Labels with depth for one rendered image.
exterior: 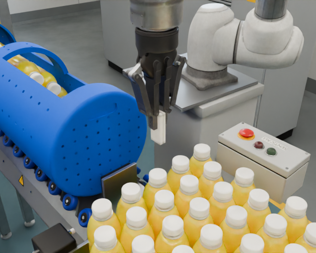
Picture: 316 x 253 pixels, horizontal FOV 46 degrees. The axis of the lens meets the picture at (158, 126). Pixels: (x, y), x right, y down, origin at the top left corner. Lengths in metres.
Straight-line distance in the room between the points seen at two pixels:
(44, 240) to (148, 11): 0.51
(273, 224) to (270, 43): 0.71
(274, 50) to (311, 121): 2.13
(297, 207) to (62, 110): 0.53
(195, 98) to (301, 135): 1.95
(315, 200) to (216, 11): 1.57
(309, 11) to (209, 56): 1.38
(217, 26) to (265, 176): 0.60
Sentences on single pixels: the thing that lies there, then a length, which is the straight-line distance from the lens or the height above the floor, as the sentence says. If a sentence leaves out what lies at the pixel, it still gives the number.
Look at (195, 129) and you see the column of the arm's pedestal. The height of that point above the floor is 0.89.
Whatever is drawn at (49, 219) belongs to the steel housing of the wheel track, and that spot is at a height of 0.86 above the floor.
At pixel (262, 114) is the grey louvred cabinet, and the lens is 2.63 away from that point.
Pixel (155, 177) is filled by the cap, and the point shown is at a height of 1.10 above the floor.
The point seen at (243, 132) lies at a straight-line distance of 0.95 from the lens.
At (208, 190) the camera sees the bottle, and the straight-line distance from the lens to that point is 0.84.
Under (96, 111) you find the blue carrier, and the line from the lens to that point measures 0.86.
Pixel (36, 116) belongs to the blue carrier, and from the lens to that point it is 0.90.
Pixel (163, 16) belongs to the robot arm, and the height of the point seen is 1.45.
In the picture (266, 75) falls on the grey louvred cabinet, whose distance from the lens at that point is 2.49.
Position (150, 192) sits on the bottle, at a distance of 0.82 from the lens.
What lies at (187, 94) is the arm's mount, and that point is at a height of 1.02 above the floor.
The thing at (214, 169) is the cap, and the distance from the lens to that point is 0.83.
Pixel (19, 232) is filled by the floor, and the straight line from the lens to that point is 2.32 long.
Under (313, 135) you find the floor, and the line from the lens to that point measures 3.19.
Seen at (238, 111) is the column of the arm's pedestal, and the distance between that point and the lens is 1.45.
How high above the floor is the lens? 1.61
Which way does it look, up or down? 32 degrees down
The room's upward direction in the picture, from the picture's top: straight up
